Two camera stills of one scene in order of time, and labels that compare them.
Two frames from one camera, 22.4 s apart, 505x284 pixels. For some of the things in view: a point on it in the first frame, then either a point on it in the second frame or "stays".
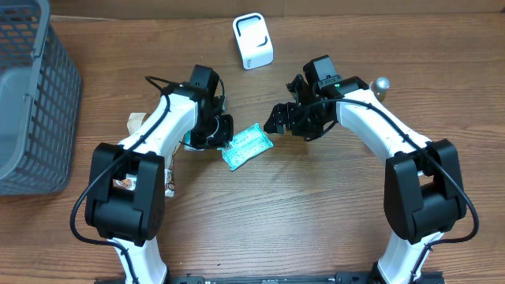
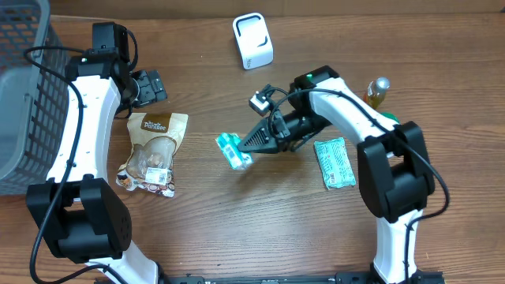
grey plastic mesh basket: x=40 y=94 stays
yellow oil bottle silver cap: x=379 y=87 stays
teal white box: x=245 y=144 -> x=334 y=162
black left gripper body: x=222 y=132 -> x=149 y=87
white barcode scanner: x=253 y=39 stays
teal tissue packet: x=187 y=138 -> x=228 y=143
